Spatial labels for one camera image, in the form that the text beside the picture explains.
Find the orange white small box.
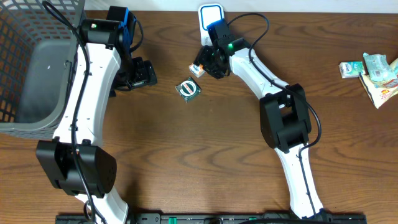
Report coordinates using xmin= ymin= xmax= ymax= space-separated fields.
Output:
xmin=189 ymin=63 xmax=206 ymax=78

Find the green Zam-Buk tin box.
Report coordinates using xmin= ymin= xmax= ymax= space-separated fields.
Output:
xmin=175 ymin=77 xmax=201 ymax=103

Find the small teal tissue packet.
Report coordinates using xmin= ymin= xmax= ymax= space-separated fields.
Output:
xmin=339 ymin=62 xmax=366 ymax=78

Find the teal snack packet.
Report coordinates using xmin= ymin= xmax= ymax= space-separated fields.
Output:
xmin=363 ymin=53 xmax=397 ymax=83

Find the yellow white snack bag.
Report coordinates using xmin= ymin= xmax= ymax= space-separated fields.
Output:
xmin=359 ymin=75 xmax=397 ymax=109

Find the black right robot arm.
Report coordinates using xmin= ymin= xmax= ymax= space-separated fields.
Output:
xmin=194 ymin=19 xmax=323 ymax=219

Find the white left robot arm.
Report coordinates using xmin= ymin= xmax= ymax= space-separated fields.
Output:
xmin=36 ymin=6 xmax=157 ymax=223

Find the white barcode scanner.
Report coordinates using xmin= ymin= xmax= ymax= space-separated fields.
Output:
xmin=198 ymin=3 xmax=224 ymax=46

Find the black plastic mesh basket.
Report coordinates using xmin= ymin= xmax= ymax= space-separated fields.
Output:
xmin=1 ymin=0 xmax=78 ymax=139

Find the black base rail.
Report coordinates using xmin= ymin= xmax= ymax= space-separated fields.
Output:
xmin=55 ymin=212 xmax=368 ymax=224

